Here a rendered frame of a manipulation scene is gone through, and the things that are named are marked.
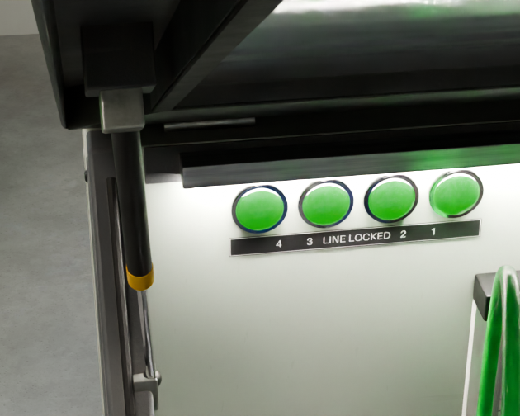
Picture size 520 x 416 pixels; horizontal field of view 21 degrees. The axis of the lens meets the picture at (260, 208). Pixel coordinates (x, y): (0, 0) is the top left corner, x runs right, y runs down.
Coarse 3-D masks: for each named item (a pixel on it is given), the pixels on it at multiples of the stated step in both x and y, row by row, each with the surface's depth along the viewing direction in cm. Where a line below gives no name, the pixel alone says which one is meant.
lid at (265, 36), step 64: (64, 0) 67; (128, 0) 69; (192, 0) 64; (256, 0) 45; (320, 0) 60; (384, 0) 61; (448, 0) 63; (512, 0) 65; (64, 64) 99; (128, 64) 78; (192, 64) 67; (256, 64) 89; (320, 64) 92; (384, 64) 96; (448, 64) 101; (512, 64) 105; (64, 128) 120; (128, 128) 79; (192, 128) 122
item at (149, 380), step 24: (120, 144) 86; (120, 168) 88; (120, 192) 91; (144, 192) 92; (144, 216) 94; (144, 240) 96; (144, 264) 98; (144, 288) 101; (144, 312) 104; (144, 336) 108; (144, 360) 111; (144, 384) 113
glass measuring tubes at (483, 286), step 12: (480, 276) 131; (492, 276) 131; (480, 288) 130; (492, 288) 129; (480, 300) 130; (480, 312) 131; (480, 324) 133; (480, 336) 134; (468, 348) 136; (480, 348) 135; (468, 360) 136; (480, 360) 136; (468, 372) 137; (480, 372) 136; (468, 384) 137; (468, 396) 138; (468, 408) 139
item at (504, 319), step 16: (496, 272) 114; (512, 272) 108; (496, 288) 116; (512, 288) 105; (496, 304) 119; (512, 304) 103; (496, 320) 121; (512, 320) 101; (496, 336) 123; (512, 336) 100; (496, 352) 125; (512, 352) 99; (496, 368) 126; (512, 368) 98; (480, 384) 128; (512, 384) 97; (480, 400) 129; (512, 400) 97
